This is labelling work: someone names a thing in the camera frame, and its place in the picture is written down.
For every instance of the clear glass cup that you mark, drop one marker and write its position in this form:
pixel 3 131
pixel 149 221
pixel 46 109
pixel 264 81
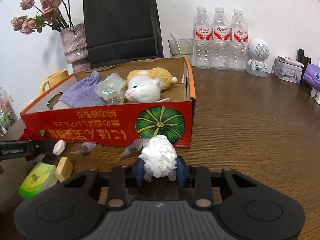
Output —
pixel 181 47

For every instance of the red orange cardboard box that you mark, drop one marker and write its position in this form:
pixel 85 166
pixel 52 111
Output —
pixel 119 125

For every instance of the iridescent plastic bag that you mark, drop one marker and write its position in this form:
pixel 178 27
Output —
pixel 112 89

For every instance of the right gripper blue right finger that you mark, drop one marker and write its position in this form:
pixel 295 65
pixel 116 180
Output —
pixel 198 178

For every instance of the dried pink rose bouquet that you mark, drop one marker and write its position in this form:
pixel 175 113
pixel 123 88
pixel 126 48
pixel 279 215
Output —
pixel 55 14

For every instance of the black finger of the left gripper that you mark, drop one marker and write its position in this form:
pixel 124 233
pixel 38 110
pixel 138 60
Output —
pixel 19 149

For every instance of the black small box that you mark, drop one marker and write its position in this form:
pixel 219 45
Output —
pixel 304 60

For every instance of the cream yellow eraser block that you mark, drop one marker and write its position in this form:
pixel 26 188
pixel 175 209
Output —
pixel 64 169

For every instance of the clear crumpled candy wrapper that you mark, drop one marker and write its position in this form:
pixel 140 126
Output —
pixel 134 147

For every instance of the candy wrapper with dark sweet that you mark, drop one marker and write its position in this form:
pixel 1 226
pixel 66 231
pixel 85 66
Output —
pixel 85 148

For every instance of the white round plastic case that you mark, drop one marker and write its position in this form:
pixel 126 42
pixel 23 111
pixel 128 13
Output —
pixel 59 147

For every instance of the middle clear water bottle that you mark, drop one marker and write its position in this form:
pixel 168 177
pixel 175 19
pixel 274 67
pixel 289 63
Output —
pixel 221 37

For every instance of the lavender drawstring pouch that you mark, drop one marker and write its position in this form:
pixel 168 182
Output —
pixel 82 94

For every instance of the purple tissue pack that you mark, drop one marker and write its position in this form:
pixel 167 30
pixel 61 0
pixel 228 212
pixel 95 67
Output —
pixel 312 76

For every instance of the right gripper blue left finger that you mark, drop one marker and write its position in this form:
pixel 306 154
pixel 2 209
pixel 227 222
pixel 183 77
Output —
pixel 120 179

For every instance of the right clear water bottle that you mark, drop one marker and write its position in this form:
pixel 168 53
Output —
pixel 239 43

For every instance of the yellow ceramic mug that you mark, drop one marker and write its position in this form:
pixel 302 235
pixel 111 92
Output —
pixel 53 80

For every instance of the clear water bottle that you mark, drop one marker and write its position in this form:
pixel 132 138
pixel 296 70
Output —
pixel 221 37
pixel 239 43
pixel 202 35

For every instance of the green tissue pack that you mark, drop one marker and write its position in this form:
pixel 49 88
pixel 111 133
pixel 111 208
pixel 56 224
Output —
pixel 41 177

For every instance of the white printed tin box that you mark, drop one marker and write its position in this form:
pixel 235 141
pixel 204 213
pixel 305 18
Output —
pixel 287 69

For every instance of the left clear water bottle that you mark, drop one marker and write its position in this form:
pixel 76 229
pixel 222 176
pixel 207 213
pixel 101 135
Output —
pixel 202 35

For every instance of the white yellow plush toy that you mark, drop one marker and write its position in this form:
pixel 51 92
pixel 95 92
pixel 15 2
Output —
pixel 146 85

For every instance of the purple textured ceramic vase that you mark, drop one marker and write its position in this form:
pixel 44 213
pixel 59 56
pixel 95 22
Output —
pixel 75 47

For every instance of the white astronaut figurine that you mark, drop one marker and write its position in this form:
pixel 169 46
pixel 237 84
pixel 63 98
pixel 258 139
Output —
pixel 259 51

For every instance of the white tissue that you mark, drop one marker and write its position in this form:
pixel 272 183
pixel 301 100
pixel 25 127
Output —
pixel 159 158

